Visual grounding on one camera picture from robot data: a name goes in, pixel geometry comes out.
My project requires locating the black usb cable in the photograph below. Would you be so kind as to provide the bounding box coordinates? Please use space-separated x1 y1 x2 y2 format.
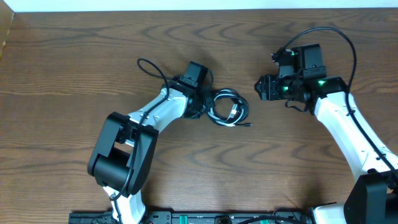
206 88 252 128

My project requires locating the white usb cable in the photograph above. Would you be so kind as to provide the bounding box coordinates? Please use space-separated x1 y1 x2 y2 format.
208 90 242 127

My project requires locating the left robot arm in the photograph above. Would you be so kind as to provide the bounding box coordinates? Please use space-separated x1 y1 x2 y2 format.
87 62 210 223

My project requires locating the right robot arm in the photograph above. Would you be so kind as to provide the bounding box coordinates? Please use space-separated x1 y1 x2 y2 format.
254 44 397 223

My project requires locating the brown cardboard panel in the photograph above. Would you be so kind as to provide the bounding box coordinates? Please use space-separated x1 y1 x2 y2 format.
0 0 15 55

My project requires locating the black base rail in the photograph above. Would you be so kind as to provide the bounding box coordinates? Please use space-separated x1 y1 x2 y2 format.
68 211 313 224

